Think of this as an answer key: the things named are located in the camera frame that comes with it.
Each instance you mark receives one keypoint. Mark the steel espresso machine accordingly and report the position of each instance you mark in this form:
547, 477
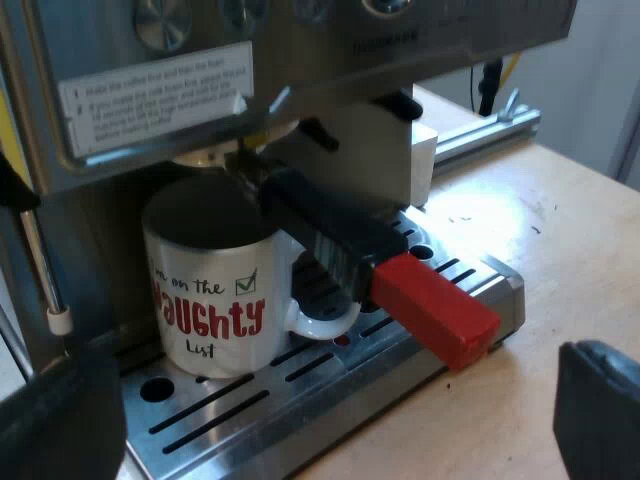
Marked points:
310, 420

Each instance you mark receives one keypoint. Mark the white mug with red and black print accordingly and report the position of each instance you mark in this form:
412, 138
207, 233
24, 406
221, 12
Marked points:
210, 320

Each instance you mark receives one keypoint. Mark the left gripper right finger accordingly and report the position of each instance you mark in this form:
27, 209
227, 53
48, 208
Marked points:
605, 415

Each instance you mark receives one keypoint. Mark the black tripod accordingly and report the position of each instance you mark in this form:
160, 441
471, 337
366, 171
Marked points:
489, 85

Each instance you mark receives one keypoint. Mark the aluminium rail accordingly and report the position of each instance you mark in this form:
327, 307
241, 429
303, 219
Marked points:
480, 132

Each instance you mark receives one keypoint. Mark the metal block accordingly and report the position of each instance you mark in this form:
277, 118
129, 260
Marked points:
422, 165

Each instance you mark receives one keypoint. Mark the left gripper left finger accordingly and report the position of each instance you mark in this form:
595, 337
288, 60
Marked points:
60, 425

